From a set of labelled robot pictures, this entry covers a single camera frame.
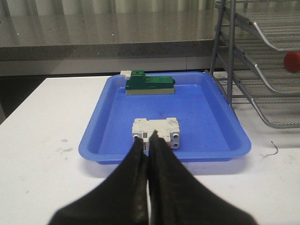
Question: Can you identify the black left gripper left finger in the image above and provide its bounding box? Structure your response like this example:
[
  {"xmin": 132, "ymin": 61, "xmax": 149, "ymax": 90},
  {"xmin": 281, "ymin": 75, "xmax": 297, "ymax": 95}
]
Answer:
[{"xmin": 49, "ymin": 138, "xmax": 149, "ymax": 225}]

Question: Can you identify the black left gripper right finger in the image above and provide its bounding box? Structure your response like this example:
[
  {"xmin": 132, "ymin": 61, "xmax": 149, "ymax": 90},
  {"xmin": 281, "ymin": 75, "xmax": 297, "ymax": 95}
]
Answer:
[{"xmin": 148, "ymin": 132, "xmax": 257, "ymax": 225}]

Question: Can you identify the mesh tray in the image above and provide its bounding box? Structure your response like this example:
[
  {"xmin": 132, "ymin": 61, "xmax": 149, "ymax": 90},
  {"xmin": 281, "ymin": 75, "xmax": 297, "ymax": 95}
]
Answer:
[
  {"xmin": 235, "ymin": 0, "xmax": 300, "ymax": 52},
  {"xmin": 233, "ymin": 26, "xmax": 300, "ymax": 95},
  {"xmin": 233, "ymin": 77, "xmax": 300, "ymax": 128}
]

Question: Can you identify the red emergency stop button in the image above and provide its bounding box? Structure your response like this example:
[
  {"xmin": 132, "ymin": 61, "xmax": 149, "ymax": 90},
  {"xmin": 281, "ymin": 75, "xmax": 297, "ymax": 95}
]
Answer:
[{"xmin": 284, "ymin": 52, "xmax": 300, "ymax": 73}]

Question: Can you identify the white circuit breaker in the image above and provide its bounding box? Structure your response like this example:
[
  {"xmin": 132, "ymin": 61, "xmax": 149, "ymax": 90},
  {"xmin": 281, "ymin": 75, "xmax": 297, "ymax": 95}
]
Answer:
[{"xmin": 132, "ymin": 118, "xmax": 180, "ymax": 154}]

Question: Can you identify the blue plastic tray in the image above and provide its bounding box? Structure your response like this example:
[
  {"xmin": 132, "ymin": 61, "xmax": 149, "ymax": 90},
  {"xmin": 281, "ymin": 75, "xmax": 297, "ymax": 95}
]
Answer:
[{"xmin": 79, "ymin": 72, "xmax": 251, "ymax": 164}]

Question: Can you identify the green terminal block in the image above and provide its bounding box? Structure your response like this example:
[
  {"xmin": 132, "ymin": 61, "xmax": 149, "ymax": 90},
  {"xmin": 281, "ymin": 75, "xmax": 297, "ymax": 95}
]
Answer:
[{"xmin": 120, "ymin": 70, "xmax": 175, "ymax": 95}]

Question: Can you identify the grey stone counter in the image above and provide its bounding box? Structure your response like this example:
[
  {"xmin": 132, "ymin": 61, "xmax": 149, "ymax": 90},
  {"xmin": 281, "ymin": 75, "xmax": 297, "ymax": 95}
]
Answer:
[{"xmin": 0, "ymin": 9, "xmax": 218, "ymax": 76}]

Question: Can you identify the thin wire scrap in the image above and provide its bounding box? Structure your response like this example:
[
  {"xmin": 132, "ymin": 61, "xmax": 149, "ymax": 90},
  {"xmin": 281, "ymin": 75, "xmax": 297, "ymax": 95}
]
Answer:
[{"xmin": 261, "ymin": 141, "xmax": 279, "ymax": 157}]

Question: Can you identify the grey metal rack frame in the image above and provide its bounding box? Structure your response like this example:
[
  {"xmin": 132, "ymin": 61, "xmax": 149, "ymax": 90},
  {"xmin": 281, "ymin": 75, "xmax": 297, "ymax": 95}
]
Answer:
[{"xmin": 212, "ymin": 0, "xmax": 260, "ymax": 101}]

